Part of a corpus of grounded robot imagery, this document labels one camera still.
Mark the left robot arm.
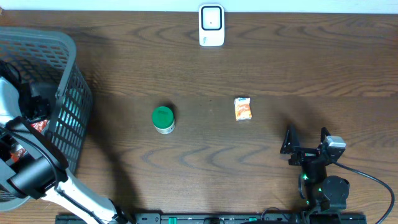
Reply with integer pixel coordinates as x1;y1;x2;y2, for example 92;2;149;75
1;61;135;223

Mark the teal snack packet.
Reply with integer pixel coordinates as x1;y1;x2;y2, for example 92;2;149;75
58;89;83;132

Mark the orange snack sachet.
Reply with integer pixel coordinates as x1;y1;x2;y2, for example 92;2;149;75
234;97;252;121

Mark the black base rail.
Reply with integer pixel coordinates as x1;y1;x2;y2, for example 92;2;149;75
55;212;368;224

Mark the red chocolate bar wrapper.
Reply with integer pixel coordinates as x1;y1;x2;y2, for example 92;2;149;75
10;119;50;162

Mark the grey plastic shopping basket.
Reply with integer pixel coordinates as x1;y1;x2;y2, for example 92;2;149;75
1;27;93;212

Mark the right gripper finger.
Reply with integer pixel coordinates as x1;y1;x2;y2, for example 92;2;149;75
320;127;330;145
280;124;300;154

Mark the white barcode scanner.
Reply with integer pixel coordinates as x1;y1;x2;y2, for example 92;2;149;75
198;4;225;47

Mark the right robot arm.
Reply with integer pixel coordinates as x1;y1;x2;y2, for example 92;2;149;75
280;124;349;212

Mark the green lid jar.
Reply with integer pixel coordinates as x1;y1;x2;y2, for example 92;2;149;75
152;106;175;134

